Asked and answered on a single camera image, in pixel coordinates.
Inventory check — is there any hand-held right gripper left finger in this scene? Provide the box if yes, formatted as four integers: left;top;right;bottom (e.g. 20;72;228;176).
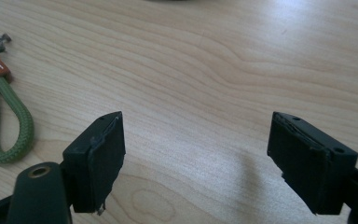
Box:
62;110;127;217

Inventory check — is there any green rope keychain strap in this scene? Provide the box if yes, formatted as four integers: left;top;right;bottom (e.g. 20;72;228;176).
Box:
0;32;35;165

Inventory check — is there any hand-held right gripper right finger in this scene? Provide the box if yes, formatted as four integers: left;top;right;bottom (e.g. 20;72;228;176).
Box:
267;111;358;216

